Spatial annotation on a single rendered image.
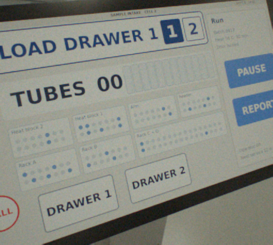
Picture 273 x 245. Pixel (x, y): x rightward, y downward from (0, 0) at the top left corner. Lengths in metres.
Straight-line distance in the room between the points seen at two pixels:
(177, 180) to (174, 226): 1.12
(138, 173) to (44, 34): 0.22
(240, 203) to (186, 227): 0.35
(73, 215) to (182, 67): 0.25
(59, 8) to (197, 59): 0.20
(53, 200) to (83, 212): 0.04
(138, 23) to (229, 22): 0.15
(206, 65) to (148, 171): 0.18
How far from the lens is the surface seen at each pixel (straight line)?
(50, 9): 0.39
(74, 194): 0.37
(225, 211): 1.64
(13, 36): 0.37
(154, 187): 0.39
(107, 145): 0.36
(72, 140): 0.36
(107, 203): 0.38
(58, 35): 0.37
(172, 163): 0.40
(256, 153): 0.48
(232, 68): 0.46
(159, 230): 0.71
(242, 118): 0.46
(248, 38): 0.49
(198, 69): 0.42
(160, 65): 0.40
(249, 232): 1.61
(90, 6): 0.39
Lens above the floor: 1.31
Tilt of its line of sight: 38 degrees down
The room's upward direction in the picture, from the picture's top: 3 degrees clockwise
